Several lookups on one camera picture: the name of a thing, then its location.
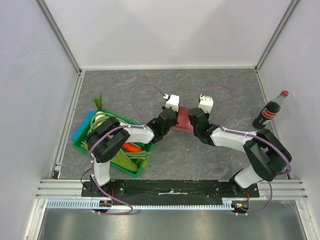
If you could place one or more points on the green long beans bundle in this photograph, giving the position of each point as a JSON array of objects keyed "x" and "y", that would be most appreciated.
[{"x": 84, "y": 144}]

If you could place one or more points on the green plastic basket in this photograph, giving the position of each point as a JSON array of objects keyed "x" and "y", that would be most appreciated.
[{"x": 148, "y": 147}]

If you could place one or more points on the orange carrot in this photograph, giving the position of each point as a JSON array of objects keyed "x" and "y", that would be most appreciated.
[{"x": 131, "y": 147}]

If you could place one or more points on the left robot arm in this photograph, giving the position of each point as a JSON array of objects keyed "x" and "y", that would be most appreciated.
[{"x": 108, "y": 138}]

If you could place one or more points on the green leafy vegetable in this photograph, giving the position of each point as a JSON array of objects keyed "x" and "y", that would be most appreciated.
[{"x": 132, "y": 161}]

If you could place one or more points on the cola glass bottle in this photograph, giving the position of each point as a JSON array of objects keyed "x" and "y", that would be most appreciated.
[{"x": 269, "y": 111}]

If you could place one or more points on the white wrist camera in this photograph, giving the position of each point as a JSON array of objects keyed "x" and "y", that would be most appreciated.
[
  {"x": 205, "y": 103},
  {"x": 172, "y": 102}
]

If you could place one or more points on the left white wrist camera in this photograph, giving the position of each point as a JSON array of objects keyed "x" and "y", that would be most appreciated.
[{"x": 172, "y": 102}]

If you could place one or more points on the blue flat board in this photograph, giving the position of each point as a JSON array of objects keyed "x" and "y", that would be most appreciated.
[{"x": 83, "y": 124}]

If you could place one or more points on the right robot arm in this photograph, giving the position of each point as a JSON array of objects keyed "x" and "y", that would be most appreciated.
[{"x": 266, "y": 154}]

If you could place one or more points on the pink paper box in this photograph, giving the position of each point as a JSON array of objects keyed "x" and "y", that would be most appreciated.
[{"x": 183, "y": 122}]

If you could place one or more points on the grey cable duct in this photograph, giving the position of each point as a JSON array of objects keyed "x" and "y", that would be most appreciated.
[{"x": 99, "y": 204}]

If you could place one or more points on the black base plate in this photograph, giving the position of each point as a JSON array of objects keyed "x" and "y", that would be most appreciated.
[{"x": 176, "y": 192}]

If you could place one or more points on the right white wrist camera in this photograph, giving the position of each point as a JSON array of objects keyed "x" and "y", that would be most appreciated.
[{"x": 205, "y": 103}]

